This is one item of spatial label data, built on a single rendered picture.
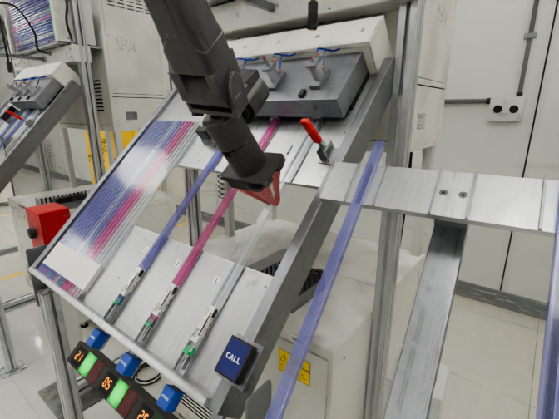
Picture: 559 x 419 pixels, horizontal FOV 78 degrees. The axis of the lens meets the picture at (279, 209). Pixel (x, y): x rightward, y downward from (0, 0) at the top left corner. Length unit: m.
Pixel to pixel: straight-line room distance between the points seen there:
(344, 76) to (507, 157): 1.60
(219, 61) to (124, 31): 1.60
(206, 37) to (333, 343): 0.64
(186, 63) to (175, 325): 0.41
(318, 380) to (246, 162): 0.53
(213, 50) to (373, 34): 0.40
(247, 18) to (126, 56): 1.11
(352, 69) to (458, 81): 1.56
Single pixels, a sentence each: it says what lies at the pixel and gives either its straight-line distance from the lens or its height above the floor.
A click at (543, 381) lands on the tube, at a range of 0.39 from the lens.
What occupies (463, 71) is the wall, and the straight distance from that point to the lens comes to 2.26.
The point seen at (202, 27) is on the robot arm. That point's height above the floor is 1.20.
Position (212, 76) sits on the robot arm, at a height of 1.15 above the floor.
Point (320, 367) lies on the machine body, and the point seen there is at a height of 0.56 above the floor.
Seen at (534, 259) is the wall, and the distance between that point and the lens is 2.34.
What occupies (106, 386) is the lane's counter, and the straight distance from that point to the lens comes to 0.72.
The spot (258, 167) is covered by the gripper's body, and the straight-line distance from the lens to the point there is 0.56.
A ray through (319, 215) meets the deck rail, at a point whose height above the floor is 0.94.
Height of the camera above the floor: 1.11
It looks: 16 degrees down
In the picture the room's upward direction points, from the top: straight up
